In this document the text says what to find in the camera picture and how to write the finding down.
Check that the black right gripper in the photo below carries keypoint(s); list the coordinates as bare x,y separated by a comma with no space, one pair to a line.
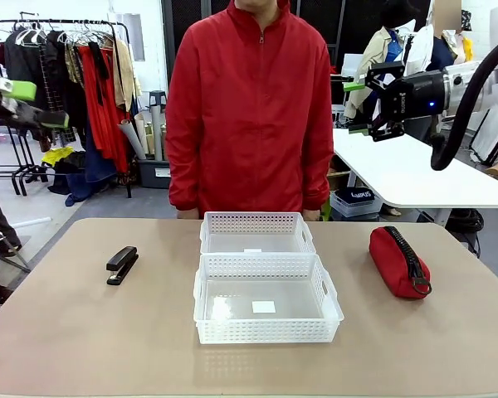
419,97

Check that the red zippered pencil case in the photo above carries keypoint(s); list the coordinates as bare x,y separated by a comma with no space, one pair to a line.
394,265

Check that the black stapler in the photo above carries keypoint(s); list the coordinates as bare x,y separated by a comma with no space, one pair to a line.
122,265

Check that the person right forearm red sleeve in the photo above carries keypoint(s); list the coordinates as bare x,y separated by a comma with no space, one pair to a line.
182,178

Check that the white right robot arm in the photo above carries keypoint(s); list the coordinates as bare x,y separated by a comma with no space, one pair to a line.
454,81

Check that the person left forearm red sleeve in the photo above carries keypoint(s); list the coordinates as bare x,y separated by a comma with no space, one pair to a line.
317,178

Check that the person left hand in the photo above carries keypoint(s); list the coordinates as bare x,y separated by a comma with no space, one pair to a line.
311,215

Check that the person right hand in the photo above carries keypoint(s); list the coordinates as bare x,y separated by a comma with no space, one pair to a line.
188,214

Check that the black checked hanging garment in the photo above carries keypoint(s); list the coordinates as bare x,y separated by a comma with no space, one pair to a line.
62,95

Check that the mannequin in beige coat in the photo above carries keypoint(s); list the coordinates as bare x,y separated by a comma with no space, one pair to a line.
375,49

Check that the yellow cloth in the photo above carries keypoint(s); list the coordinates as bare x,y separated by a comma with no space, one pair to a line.
58,155

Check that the olive patterned hanging garment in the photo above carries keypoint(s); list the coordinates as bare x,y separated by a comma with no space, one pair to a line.
72,62

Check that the white hanging garment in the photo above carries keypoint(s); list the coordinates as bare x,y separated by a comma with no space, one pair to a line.
421,47

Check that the white rounded table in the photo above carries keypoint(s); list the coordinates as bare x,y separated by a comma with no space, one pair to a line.
398,166

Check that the red hanging dress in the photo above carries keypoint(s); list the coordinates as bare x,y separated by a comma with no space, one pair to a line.
103,124

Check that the figure in navy top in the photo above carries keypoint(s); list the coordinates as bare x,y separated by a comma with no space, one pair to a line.
442,54

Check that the black hanging scarf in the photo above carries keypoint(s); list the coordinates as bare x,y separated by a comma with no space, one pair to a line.
96,62

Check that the blue denim cloth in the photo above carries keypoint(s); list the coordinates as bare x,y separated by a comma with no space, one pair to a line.
95,170

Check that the black clothes rack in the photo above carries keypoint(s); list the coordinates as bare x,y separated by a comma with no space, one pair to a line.
126,103

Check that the beige hanging garment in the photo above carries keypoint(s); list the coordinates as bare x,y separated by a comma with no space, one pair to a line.
123,79

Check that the yellow hanging garment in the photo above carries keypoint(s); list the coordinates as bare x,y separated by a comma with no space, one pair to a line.
467,49

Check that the navy printed bag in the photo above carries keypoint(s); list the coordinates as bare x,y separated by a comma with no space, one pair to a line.
357,195

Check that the grey cardboard tube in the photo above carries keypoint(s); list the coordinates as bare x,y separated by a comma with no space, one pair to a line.
133,141

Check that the beige cardboard tube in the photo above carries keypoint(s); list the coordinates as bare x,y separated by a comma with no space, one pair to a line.
142,132

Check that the white framed board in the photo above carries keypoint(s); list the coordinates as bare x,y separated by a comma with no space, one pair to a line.
491,132

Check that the white storage crate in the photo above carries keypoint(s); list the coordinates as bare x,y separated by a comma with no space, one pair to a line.
352,211

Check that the white pipe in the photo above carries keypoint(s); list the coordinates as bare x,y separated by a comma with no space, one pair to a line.
31,221

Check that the black stool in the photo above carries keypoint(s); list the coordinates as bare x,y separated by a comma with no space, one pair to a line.
157,98

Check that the pale tall cardboard tube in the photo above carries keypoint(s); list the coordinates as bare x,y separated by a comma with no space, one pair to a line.
156,132

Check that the green plastic object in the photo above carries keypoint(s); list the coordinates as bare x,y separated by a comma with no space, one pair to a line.
326,209

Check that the grey storage bin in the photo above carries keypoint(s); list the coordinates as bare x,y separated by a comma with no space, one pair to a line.
153,174

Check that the person torso red jacket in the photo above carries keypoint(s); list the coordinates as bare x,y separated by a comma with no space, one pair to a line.
249,124

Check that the black bag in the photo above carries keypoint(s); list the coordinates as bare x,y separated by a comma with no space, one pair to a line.
467,219

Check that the grey chair leg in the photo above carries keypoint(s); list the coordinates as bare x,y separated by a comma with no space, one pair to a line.
16,259

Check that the white perforated plastic basket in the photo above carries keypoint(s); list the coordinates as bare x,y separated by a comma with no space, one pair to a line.
265,331
257,221

